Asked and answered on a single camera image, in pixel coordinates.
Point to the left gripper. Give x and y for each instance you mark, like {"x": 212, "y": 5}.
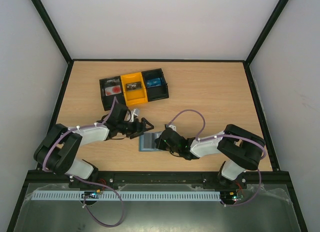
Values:
{"x": 137, "y": 130}

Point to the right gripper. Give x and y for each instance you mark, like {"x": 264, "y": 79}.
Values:
{"x": 160, "y": 141}

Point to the teal card holder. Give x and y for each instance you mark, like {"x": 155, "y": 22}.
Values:
{"x": 147, "y": 142}

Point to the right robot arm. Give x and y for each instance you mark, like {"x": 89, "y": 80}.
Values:
{"x": 243, "y": 149}

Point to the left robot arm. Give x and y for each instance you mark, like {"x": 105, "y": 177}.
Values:
{"x": 58, "y": 150}

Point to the black card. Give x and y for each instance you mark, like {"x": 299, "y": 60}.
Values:
{"x": 133, "y": 86}

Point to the red white card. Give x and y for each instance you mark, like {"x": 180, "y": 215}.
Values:
{"x": 112, "y": 90}

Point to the blue card in bin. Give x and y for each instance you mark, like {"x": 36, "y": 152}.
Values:
{"x": 154, "y": 82}

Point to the yellow bin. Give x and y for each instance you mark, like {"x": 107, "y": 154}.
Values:
{"x": 134, "y": 97}

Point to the right black bin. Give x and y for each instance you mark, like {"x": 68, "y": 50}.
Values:
{"x": 155, "y": 93}

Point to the black bin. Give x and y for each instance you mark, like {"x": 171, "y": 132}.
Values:
{"x": 107, "y": 101}
{"x": 155, "y": 93}

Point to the left black bin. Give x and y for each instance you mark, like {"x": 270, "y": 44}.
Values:
{"x": 107, "y": 101}

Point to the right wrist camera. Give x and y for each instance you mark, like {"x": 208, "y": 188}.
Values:
{"x": 173, "y": 127}

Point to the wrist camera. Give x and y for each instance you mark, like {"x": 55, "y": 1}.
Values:
{"x": 133, "y": 114}
{"x": 173, "y": 127}

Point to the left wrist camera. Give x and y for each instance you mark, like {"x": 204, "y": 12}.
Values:
{"x": 133, "y": 114}

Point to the blue slotted cable duct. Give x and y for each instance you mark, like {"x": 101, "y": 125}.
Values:
{"x": 61, "y": 195}

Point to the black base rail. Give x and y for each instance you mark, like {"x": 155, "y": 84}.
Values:
{"x": 114, "y": 179}

